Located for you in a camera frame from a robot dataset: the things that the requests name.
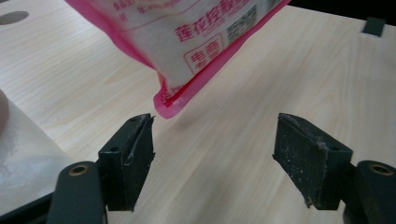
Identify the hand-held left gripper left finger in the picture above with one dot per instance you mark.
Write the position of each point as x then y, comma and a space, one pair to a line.
127, 161

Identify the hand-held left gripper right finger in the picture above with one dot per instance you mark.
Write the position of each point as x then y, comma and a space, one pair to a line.
311, 161

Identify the pink and white powder bag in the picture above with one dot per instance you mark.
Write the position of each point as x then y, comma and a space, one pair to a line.
186, 37

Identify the black tape piece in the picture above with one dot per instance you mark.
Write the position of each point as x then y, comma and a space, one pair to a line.
373, 26

